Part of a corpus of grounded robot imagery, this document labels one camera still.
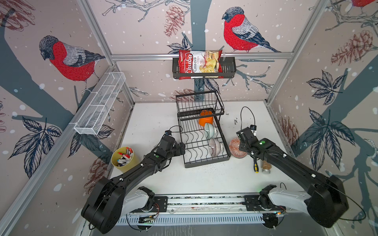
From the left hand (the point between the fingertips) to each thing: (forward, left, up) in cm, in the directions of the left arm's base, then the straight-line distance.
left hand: (179, 146), depth 86 cm
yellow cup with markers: (-8, +30, 0) cm, 31 cm away
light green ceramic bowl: (+10, -19, +1) cm, 22 cm away
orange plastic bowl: (+20, -15, -3) cm, 25 cm away
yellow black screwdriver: (-10, -46, -8) cm, 47 cm away
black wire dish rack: (+25, -22, +10) cm, 35 cm away
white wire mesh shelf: (+6, +43, +22) cm, 48 cm away
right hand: (-1, -38, +2) cm, 38 cm away
